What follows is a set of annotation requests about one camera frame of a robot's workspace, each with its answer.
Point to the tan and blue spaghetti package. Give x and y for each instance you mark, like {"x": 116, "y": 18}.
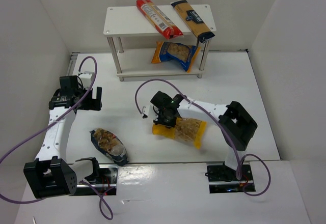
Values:
{"x": 193, "y": 21}

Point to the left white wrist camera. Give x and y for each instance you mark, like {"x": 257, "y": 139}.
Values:
{"x": 85, "y": 78}

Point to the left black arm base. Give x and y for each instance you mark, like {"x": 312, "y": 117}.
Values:
{"x": 105, "y": 183}

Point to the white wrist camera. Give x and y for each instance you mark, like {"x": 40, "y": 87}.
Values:
{"x": 85, "y": 78}
{"x": 147, "y": 111}

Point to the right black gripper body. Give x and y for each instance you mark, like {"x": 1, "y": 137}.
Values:
{"x": 166, "y": 122}

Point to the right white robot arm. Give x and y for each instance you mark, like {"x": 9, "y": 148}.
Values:
{"x": 236, "y": 124}

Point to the blue yellow pasta bag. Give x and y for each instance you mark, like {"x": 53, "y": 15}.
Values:
{"x": 185, "y": 55}

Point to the dark mixed pasta bag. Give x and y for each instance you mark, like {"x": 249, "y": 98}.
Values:
{"x": 109, "y": 145}

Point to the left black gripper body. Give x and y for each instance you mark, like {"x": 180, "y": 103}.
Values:
{"x": 91, "y": 103}

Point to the red spaghetti package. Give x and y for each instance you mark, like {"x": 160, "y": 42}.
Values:
{"x": 158, "y": 19}

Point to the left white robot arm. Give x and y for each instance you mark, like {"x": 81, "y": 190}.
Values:
{"x": 49, "y": 175}

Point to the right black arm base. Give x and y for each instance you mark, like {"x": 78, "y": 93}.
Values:
{"x": 222, "y": 179}

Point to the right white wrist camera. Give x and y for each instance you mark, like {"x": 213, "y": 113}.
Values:
{"x": 147, "y": 111}

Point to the yellow macaroni bag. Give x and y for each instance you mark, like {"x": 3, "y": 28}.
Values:
{"x": 186, "y": 130}

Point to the white two-tier shelf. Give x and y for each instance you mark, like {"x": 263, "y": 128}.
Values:
{"x": 132, "y": 40}

